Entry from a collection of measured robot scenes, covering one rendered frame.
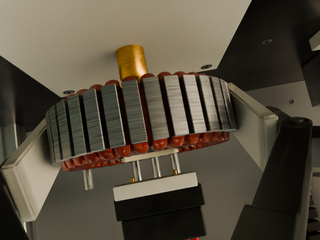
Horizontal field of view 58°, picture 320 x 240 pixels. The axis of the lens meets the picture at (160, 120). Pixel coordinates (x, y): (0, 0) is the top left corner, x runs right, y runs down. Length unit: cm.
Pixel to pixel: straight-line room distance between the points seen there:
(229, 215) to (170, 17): 34
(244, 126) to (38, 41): 12
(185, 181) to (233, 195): 25
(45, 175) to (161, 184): 8
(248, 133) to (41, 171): 11
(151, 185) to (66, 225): 27
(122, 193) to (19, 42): 12
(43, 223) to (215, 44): 36
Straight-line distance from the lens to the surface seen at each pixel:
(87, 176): 27
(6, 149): 43
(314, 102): 40
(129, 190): 21
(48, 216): 47
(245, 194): 45
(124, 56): 19
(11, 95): 31
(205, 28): 20
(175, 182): 21
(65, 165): 16
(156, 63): 23
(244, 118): 16
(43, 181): 17
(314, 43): 31
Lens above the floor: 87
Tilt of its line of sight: 10 degrees down
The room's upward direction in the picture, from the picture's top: 169 degrees clockwise
